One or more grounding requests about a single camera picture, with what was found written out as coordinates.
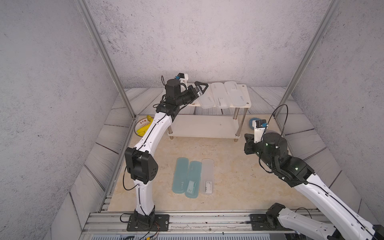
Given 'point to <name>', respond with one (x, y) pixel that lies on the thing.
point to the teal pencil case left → (180, 177)
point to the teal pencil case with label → (193, 179)
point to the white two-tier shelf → (211, 126)
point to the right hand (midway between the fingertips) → (246, 134)
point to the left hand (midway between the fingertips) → (207, 88)
